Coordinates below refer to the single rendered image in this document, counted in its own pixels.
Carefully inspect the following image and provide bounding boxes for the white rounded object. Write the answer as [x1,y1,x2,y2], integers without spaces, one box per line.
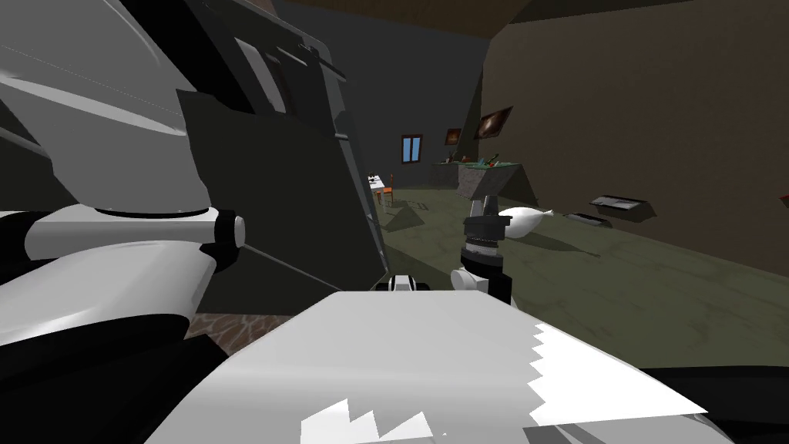
[496,206,556,241]

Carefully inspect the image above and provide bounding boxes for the green-topped table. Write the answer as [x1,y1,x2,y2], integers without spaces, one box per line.
[430,153,539,206]

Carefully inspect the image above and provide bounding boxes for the large dark framed picture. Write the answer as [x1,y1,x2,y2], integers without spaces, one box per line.
[477,105,515,141]

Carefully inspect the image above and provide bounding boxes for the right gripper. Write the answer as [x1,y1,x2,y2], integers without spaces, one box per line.
[469,193,501,220]

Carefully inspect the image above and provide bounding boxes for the blue window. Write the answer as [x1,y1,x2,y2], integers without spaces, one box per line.
[401,133,425,165]

